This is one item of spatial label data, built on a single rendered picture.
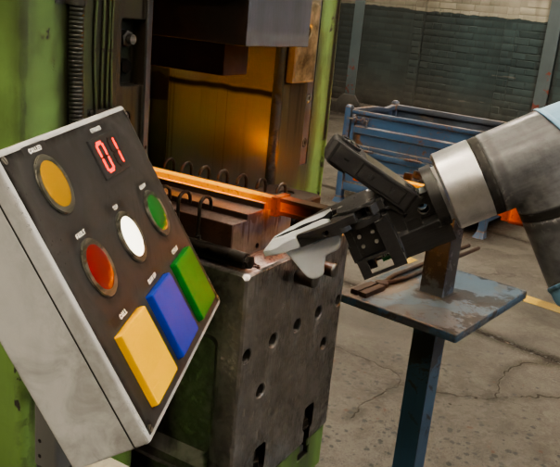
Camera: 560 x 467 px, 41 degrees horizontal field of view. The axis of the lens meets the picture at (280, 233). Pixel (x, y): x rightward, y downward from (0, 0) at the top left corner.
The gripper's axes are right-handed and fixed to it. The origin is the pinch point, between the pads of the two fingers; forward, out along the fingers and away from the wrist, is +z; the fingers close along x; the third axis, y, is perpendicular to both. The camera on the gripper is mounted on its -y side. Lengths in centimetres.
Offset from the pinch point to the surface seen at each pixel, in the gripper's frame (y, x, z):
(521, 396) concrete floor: 135, 183, -20
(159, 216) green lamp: -8.2, -0.4, 10.6
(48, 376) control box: -2.8, -26.9, 16.5
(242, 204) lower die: 1.8, 45.8, 12.6
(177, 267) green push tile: -2.5, -3.5, 10.4
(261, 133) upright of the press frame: -6, 75, 9
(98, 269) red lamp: -8.7, -20.8, 10.7
